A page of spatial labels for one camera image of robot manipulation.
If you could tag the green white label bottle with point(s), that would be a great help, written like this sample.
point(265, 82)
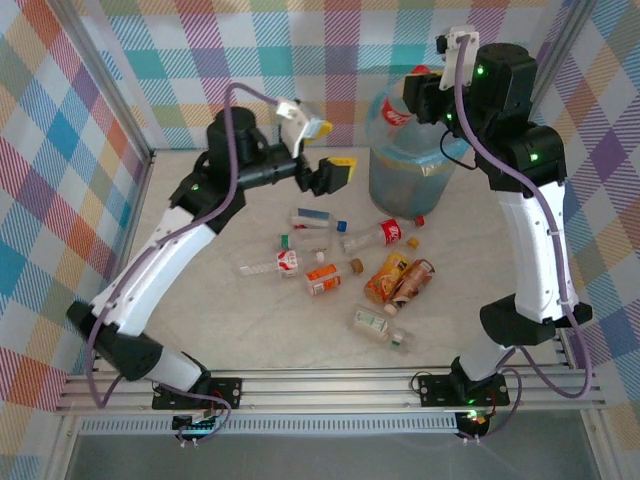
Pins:
point(372, 324)

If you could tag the red white label bottle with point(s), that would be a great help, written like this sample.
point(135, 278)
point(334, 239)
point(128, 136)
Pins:
point(287, 264)

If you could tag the small electronics board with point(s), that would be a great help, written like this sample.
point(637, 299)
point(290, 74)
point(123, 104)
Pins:
point(195, 425)
point(472, 421)

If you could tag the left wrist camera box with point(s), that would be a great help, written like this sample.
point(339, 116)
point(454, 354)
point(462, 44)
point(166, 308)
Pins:
point(292, 125)

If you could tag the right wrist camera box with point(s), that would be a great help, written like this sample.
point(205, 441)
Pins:
point(460, 55)

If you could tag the clear Coca-Cola bottle red cap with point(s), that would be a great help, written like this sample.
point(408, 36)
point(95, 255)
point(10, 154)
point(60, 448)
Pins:
point(395, 112)
point(390, 232)

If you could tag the aluminium frame rail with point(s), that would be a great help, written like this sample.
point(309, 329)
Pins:
point(325, 392)

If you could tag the blue label bottle blue cap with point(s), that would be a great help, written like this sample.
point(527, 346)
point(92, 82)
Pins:
point(312, 217)

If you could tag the aluminium frame post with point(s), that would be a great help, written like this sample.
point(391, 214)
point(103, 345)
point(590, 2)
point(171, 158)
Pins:
point(565, 30)
point(106, 75)

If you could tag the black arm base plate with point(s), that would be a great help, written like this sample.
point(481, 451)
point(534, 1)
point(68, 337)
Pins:
point(227, 390)
point(432, 390)

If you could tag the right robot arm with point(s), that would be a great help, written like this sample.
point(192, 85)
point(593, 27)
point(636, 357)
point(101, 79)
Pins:
point(535, 250)

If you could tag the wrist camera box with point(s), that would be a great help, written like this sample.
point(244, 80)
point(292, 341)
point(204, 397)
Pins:
point(292, 125)
point(460, 55)

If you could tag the brown label bottle white cap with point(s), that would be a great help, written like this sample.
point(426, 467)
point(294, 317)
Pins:
point(412, 285)

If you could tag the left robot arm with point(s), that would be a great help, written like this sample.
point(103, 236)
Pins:
point(150, 270)

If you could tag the orange label bottle brown cap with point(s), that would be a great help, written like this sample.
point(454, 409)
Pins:
point(325, 280)

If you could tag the yellow orange juice bottle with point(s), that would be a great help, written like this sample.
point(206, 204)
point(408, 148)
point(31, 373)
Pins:
point(387, 280)

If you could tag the clear bottle green cap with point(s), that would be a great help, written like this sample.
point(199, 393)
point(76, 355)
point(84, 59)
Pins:
point(305, 244)

